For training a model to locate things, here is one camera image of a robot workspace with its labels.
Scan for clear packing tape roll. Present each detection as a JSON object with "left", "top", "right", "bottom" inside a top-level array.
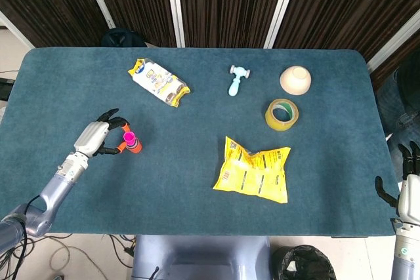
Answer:
[{"left": 264, "top": 98, "right": 300, "bottom": 132}]

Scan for light blue toy hammer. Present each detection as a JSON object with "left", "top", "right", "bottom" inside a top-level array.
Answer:
[{"left": 228, "top": 64, "right": 252, "bottom": 98}]

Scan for grey floor cable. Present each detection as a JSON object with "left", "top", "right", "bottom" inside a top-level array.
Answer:
[{"left": 49, "top": 236, "right": 99, "bottom": 280}]

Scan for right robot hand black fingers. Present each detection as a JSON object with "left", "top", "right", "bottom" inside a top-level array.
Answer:
[{"left": 375, "top": 141, "right": 420, "bottom": 220}]

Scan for black trash bin with bag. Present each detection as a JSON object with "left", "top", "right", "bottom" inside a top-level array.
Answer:
[{"left": 270, "top": 244, "right": 337, "bottom": 280}]

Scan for black floor cable bundle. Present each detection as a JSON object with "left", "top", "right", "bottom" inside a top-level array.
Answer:
[{"left": 0, "top": 232, "right": 73, "bottom": 273}]

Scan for teal felt table cloth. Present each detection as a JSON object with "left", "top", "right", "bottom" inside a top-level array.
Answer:
[{"left": 0, "top": 47, "right": 396, "bottom": 237}]

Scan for yellow snack bag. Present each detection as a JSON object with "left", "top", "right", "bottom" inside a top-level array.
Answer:
[{"left": 212, "top": 135, "right": 292, "bottom": 205}]

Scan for white yellow cookie package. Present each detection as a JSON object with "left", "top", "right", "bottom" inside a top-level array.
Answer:
[{"left": 127, "top": 58, "right": 192, "bottom": 108}]

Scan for orange plastic cup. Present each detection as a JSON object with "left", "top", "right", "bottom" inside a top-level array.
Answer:
[{"left": 127, "top": 138, "right": 143, "bottom": 155}]

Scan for black box device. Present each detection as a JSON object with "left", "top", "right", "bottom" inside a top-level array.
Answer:
[{"left": 0, "top": 77, "right": 14, "bottom": 101}]

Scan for person in blue denim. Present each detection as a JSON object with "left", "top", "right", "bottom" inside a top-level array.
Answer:
[{"left": 376, "top": 60, "right": 420, "bottom": 150}]

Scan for black chair back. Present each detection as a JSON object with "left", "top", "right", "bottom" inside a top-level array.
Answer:
[{"left": 100, "top": 28, "right": 148, "bottom": 49}]

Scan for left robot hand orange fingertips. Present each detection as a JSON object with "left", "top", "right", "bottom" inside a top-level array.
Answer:
[{"left": 72, "top": 108, "right": 132, "bottom": 158}]

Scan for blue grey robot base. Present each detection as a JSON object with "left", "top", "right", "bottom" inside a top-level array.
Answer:
[{"left": 131, "top": 234, "right": 272, "bottom": 280}]

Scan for beige upturned bowl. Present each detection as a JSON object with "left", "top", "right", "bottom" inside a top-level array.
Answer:
[{"left": 279, "top": 65, "right": 312, "bottom": 96}]

